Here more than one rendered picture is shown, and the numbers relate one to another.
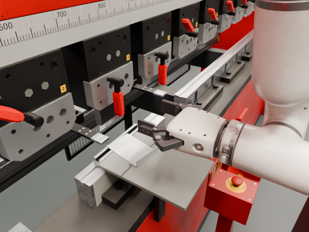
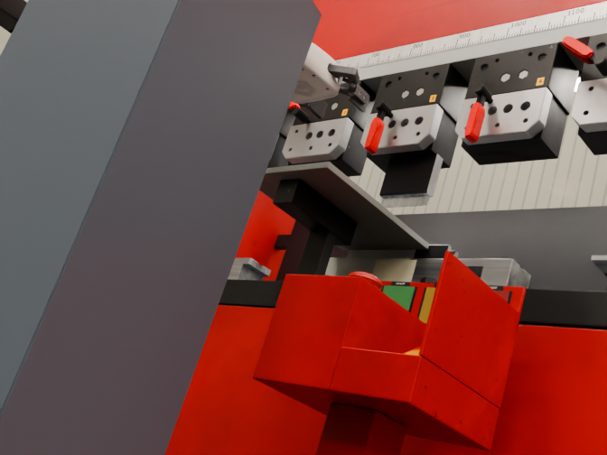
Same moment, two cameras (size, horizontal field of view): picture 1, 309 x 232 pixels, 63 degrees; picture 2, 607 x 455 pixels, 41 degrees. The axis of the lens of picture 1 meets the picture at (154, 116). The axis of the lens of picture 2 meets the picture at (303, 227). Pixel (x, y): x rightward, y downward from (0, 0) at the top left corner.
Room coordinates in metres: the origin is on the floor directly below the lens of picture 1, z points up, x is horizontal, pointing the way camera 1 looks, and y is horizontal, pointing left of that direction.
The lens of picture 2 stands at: (0.77, -1.16, 0.53)
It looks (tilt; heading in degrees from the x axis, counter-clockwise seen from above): 20 degrees up; 105
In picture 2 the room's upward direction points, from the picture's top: 18 degrees clockwise
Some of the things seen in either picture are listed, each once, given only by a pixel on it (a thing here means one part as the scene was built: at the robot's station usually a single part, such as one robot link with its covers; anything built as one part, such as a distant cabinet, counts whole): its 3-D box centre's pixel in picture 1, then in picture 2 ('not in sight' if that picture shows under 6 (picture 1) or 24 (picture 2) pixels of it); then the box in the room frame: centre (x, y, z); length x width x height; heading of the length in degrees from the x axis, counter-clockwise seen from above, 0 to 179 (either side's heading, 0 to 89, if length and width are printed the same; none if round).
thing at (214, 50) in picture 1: (190, 54); not in sight; (1.94, -0.28, 0.81); 0.64 x 0.08 x 0.14; 58
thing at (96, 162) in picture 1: (120, 144); (399, 257); (0.61, 0.11, 0.99); 0.20 x 0.03 x 0.03; 148
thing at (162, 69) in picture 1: (161, 68); (479, 116); (0.69, -0.02, 1.20); 0.04 x 0.02 x 0.10; 58
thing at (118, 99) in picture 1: (116, 96); (378, 129); (0.52, 0.09, 1.20); 0.04 x 0.02 x 0.10; 58
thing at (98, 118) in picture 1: (110, 107); (409, 182); (0.59, 0.12, 1.13); 0.10 x 0.02 x 0.10; 148
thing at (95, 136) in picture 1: (74, 125); not in sight; (0.68, 0.26, 1.01); 0.26 x 0.12 x 0.05; 58
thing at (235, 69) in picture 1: (233, 71); not in sight; (1.41, -0.47, 0.89); 0.30 x 0.05 x 0.03; 148
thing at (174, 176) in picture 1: (157, 164); (336, 210); (0.51, -0.01, 1.00); 0.26 x 0.18 x 0.01; 58
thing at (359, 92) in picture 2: (176, 107); (359, 91); (0.50, -0.05, 1.18); 0.07 x 0.03 x 0.03; 57
